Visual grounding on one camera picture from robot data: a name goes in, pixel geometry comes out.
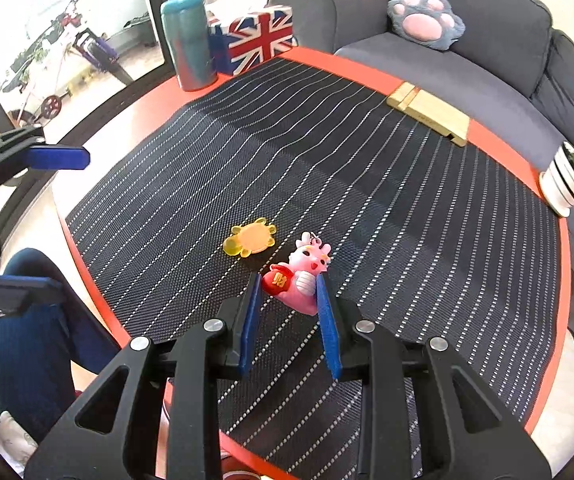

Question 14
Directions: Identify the teal thermos bottle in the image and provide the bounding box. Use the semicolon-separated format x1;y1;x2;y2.
160;0;218;92

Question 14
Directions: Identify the potted cactus in striped pot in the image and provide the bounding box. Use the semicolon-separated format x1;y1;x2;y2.
539;139;574;217

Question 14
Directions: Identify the person's white patterned top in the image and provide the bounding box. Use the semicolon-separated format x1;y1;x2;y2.
0;395;38;476

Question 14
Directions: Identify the orange turtle toy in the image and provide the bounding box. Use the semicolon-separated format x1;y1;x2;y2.
223;216;278;258

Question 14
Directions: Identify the bicycle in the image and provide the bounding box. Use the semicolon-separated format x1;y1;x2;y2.
10;0;133;126

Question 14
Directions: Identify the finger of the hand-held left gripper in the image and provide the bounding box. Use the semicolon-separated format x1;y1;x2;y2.
0;272;70;331
0;127;91;196

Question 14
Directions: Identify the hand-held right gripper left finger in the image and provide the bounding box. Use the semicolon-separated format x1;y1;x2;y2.
23;272;263;480

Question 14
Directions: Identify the grey sofa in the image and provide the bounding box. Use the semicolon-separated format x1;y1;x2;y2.
267;0;574;371

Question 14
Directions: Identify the flag-print tissue box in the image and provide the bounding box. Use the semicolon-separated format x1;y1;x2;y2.
207;5;295;77

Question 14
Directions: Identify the grey pink paw cushion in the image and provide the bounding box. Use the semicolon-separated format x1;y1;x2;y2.
387;0;466;51

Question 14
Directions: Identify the wooden phone stand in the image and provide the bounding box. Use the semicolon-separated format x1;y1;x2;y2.
386;83;469;147

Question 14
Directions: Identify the black white-striped table mat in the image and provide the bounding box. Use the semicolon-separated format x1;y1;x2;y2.
64;57;560;480

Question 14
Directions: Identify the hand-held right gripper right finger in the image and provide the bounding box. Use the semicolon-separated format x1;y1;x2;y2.
315;274;552;480

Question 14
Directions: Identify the pink dragon toy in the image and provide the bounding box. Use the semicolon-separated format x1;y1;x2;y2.
261;232;332;317

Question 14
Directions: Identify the person's leg in dark trousers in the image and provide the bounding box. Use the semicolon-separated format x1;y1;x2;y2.
0;248;123;441

